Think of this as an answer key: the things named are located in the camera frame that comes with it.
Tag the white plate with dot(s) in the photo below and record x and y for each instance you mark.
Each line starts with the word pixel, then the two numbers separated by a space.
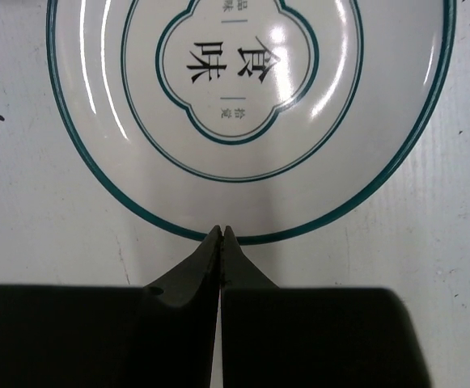
pixel 273 117

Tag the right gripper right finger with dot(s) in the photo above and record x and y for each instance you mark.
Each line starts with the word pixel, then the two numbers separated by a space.
pixel 243 285

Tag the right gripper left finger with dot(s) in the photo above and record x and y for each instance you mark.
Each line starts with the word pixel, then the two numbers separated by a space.
pixel 177 321

